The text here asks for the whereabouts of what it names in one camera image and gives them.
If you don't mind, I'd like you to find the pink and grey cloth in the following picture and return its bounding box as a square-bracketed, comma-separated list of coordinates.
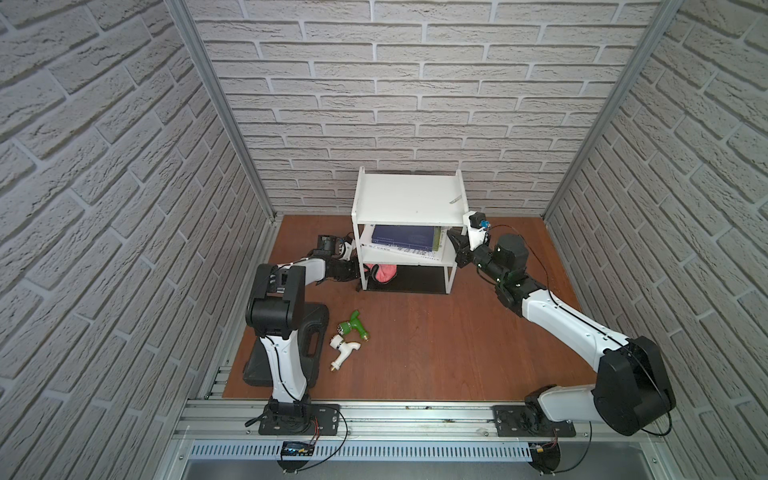
[364, 264, 397, 285]

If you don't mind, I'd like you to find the white two-tier bookshelf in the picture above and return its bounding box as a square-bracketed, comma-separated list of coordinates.
[351, 168, 469, 295]

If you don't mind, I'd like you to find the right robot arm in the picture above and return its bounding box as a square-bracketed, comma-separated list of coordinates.
[447, 228, 676, 436]

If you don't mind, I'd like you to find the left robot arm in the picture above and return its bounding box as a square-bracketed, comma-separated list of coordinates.
[242, 235, 360, 419]

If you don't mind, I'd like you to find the dark blue book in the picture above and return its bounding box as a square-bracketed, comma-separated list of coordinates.
[372, 225, 440, 251]

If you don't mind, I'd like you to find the green toy drill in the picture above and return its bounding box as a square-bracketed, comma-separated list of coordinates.
[337, 310, 370, 341]

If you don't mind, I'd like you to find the white paper under book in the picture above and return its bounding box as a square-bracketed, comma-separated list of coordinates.
[360, 224, 455, 265]

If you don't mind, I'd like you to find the black plastic tool case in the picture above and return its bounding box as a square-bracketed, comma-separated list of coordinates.
[243, 303, 329, 389]

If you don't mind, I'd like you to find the white plastic faucet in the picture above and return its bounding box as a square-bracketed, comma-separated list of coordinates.
[330, 334, 361, 371]

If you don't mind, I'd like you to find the small green circuit board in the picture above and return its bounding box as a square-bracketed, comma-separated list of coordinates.
[280, 441, 315, 458]

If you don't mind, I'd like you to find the round black connector puck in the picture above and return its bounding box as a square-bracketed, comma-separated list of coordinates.
[529, 443, 561, 475]

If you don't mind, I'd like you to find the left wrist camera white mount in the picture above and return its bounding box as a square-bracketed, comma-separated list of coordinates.
[313, 235, 356, 261]

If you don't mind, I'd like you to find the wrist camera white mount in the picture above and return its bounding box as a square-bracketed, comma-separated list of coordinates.
[313, 235, 356, 261]
[463, 211, 491, 251]

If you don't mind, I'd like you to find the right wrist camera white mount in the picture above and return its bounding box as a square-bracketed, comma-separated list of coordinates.
[463, 211, 491, 251]

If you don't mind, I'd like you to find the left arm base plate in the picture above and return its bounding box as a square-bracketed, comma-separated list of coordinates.
[258, 402, 341, 436]

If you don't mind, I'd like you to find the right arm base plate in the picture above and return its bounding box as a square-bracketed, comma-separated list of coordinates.
[491, 404, 576, 438]

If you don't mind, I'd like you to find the aluminium front rail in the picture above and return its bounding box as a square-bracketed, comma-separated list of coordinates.
[170, 398, 667, 445]

